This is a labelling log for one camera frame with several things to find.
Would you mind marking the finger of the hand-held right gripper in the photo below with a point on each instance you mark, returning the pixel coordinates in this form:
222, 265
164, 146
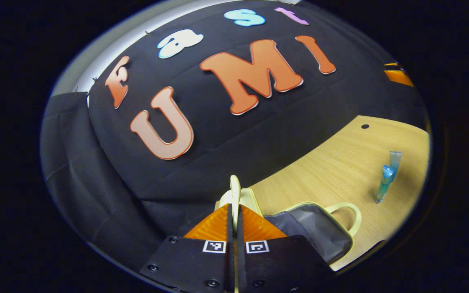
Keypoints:
397, 76

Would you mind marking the white and blue tube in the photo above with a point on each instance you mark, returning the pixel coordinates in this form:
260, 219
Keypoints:
395, 158

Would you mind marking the blue glass bottle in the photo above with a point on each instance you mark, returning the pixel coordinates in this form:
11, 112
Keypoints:
385, 183

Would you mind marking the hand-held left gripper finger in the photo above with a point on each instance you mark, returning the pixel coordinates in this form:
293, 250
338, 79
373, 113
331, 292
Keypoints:
230, 260
240, 260

